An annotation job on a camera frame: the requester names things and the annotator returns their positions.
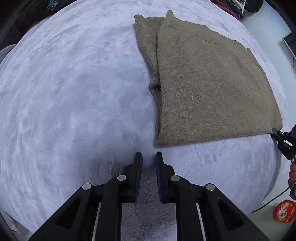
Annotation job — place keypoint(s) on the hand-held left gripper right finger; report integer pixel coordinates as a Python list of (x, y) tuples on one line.
[(159, 178)]

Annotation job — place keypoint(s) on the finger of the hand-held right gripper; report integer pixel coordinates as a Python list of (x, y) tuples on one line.
[(277, 133), (286, 150)]

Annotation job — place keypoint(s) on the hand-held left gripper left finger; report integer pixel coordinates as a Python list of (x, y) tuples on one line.
[(138, 178)]

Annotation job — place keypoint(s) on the olive brown knit sweater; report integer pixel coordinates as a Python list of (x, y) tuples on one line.
[(208, 81)]

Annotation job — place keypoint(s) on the pile of clothes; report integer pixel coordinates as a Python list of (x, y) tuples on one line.
[(225, 7)]

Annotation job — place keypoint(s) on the person's right hand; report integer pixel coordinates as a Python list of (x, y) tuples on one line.
[(293, 172)]

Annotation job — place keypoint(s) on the red snack packet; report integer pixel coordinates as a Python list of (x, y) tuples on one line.
[(284, 212)]

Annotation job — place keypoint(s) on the black flat screen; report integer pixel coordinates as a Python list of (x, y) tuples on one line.
[(291, 44)]

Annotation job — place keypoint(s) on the lavender plush blanket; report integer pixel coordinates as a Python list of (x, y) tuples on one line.
[(69, 92)]

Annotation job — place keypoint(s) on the black fuzzy garment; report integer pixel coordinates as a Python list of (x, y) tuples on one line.
[(254, 4)]

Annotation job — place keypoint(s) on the dark folded garment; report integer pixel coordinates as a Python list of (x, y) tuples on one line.
[(235, 4)]

